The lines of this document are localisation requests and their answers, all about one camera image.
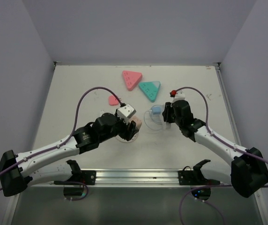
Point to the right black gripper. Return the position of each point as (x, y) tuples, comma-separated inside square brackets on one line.
[(167, 112)]

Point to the blue small plug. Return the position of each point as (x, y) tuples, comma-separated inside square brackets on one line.
[(156, 110)]

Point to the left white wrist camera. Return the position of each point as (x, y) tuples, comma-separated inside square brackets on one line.
[(125, 112)]

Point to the teal triangular socket adapter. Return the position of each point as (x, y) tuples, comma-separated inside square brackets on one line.
[(150, 89)]

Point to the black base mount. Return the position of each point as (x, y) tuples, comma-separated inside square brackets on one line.
[(193, 177), (87, 177)]

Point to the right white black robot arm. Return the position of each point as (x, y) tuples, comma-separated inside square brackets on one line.
[(245, 170)]

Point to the pink triangular socket adapter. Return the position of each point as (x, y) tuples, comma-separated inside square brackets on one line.
[(131, 79)]

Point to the white triangular adapter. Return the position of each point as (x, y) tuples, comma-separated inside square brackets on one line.
[(168, 125)]

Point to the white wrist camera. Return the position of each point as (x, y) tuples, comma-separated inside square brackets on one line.
[(179, 96), (125, 112)]

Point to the pink plug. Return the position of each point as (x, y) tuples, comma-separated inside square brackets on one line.
[(113, 101)]

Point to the aluminium front rail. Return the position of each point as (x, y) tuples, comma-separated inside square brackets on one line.
[(127, 177)]

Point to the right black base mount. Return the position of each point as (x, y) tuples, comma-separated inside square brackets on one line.
[(193, 177)]

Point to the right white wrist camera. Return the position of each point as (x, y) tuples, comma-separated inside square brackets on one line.
[(179, 96)]

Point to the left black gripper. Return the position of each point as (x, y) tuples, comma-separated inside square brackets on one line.
[(127, 133)]

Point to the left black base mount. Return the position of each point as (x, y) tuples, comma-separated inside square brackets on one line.
[(87, 177)]

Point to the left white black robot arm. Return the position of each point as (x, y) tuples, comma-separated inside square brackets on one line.
[(53, 163)]

